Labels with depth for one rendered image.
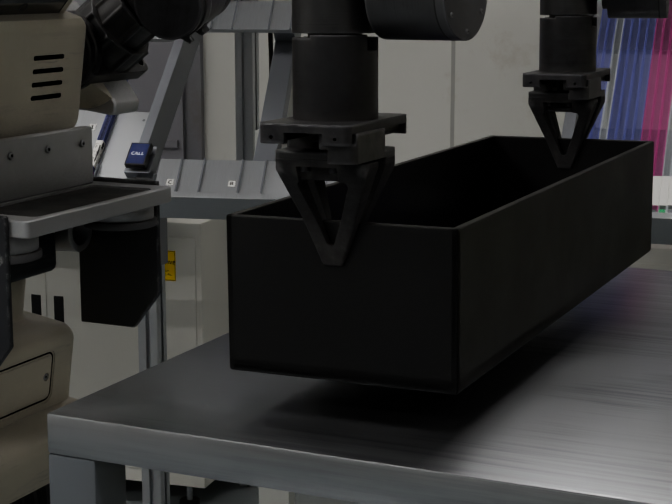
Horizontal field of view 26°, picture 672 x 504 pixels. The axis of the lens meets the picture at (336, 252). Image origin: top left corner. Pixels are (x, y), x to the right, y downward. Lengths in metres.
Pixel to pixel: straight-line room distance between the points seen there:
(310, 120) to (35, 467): 0.66
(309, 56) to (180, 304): 2.06
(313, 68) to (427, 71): 4.55
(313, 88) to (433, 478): 0.26
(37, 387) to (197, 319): 1.45
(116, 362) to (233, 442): 2.11
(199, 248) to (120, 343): 0.28
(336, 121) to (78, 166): 0.62
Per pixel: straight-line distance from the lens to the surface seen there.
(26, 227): 1.32
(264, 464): 0.97
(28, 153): 1.46
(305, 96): 0.95
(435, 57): 5.48
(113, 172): 2.70
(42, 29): 1.50
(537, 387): 1.11
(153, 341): 2.69
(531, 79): 1.46
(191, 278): 2.96
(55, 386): 1.58
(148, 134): 2.71
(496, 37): 5.43
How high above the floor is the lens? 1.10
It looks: 11 degrees down
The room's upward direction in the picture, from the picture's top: straight up
